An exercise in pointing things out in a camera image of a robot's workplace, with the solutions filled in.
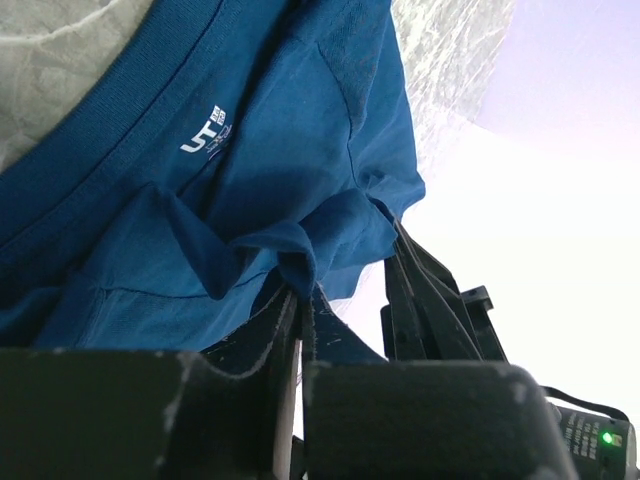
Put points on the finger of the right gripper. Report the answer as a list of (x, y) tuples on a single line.
[(401, 329), (447, 329)]

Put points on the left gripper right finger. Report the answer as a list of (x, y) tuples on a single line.
[(368, 418)]

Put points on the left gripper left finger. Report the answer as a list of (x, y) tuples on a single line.
[(226, 413)]

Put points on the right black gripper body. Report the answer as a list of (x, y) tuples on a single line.
[(601, 440)]

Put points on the blue printed t-shirt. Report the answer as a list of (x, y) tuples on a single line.
[(164, 163)]

